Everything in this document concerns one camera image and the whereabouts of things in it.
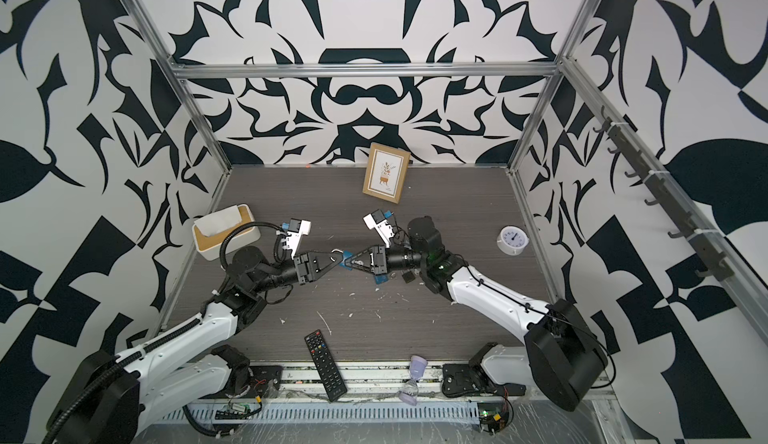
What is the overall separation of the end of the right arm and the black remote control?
0.95 ft

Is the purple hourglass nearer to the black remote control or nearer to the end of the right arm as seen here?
the black remote control

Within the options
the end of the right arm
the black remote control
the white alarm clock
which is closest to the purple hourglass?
the black remote control

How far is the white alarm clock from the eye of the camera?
0.98 meters

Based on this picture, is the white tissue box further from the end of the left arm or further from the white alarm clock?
the white alarm clock

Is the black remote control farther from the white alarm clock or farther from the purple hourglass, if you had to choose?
the white alarm clock

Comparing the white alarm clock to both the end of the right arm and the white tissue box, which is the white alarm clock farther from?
the white tissue box

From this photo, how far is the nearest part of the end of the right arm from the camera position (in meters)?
0.65

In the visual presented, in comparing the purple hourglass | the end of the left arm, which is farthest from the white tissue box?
the purple hourglass

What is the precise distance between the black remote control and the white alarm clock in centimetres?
62

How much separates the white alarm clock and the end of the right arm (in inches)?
17.8

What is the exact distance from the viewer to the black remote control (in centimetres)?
73

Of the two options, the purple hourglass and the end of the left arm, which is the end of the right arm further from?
the purple hourglass

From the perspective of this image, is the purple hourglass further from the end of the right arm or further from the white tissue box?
the white tissue box

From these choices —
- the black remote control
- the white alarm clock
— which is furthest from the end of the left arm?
the white alarm clock
